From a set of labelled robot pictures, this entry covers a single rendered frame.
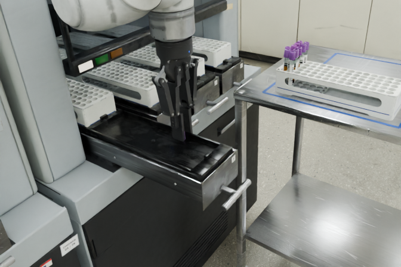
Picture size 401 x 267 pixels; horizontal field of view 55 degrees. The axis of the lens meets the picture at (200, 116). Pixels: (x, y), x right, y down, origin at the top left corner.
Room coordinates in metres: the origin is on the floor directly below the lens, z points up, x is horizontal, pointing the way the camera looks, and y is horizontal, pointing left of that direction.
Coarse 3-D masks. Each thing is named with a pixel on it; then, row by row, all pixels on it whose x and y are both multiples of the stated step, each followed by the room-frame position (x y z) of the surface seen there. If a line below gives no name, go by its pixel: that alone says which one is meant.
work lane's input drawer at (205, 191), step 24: (120, 120) 0.85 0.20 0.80; (144, 120) 0.83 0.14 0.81; (96, 144) 0.76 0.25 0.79; (120, 144) 0.73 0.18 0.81; (144, 144) 0.73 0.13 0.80; (168, 144) 0.73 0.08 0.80; (192, 144) 0.72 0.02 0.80; (216, 144) 0.70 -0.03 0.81; (144, 168) 0.67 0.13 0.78; (168, 168) 0.64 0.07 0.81; (192, 168) 0.63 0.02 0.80; (216, 168) 0.63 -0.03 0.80; (192, 192) 0.59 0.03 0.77; (216, 192) 0.62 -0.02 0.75; (240, 192) 0.61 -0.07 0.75
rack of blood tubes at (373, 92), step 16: (304, 64) 0.95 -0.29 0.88; (320, 64) 0.94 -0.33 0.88; (304, 80) 0.87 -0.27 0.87; (320, 80) 0.85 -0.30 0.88; (336, 80) 0.84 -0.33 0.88; (352, 80) 0.84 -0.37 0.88; (368, 80) 0.83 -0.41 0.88; (384, 80) 0.82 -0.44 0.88; (400, 80) 0.82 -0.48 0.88; (304, 96) 0.87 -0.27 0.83; (320, 96) 0.85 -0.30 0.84; (336, 96) 0.87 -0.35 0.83; (352, 96) 0.86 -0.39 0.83; (368, 96) 0.86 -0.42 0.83; (384, 96) 0.75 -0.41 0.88; (400, 96) 0.77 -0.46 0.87; (368, 112) 0.77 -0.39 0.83; (384, 112) 0.75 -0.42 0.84
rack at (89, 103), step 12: (72, 84) 0.95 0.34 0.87; (84, 84) 0.95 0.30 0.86; (72, 96) 0.88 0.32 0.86; (84, 96) 0.89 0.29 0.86; (96, 96) 0.87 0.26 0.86; (108, 96) 0.87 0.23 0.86; (84, 108) 0.81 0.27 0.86; (96, 108) 0.83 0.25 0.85; (108, 108) 0.86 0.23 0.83; (84, 120) 0.81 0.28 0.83; (96, 120) 0.83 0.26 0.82
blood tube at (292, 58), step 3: (291, 51) 0.91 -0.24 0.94; (294, 51) 0.91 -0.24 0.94; (291, 54) 0.90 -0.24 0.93; (294, 54) 0.90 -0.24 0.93; (291, 57) 0.90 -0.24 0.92; (294, 57) 0.90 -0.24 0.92; (291, 60) 0.90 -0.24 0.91; (294, 60) 0.91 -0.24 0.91; (291, 63) 0.90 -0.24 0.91; (291, 66) 0.90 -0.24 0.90; (291, 69) 0.90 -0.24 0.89; (291, 72) 0.90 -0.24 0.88; (288, 78) 0.91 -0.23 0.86; (291, 78) 0.90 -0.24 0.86; (288, 81) 0.91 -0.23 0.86; (291, 81) 0.91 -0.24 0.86; (288, 84) 0.91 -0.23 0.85; (291, 84) 0.91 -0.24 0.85
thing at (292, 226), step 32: (352, 64) 1.07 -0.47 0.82; (384, 64) 1.06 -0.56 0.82; (256, 96) 0.90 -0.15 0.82; (288, 96) 0.89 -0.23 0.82; (352, 128) 0.73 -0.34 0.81; (384, 128) 0.71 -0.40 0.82; (288, 192) 1.13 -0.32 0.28; (320, 192) 1.12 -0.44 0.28; (256, 224) 0.98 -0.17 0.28; (288, 224) 0.97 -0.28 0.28; (320, 224) 0.96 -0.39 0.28; (352, 224) 0.95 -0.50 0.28; (384, 224) 0.94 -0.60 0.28; (288, 256) 0.83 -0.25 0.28; (320, 256) 0.83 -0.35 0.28; (352, 256) 0.82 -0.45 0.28; (384, 256) 0.81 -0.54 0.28
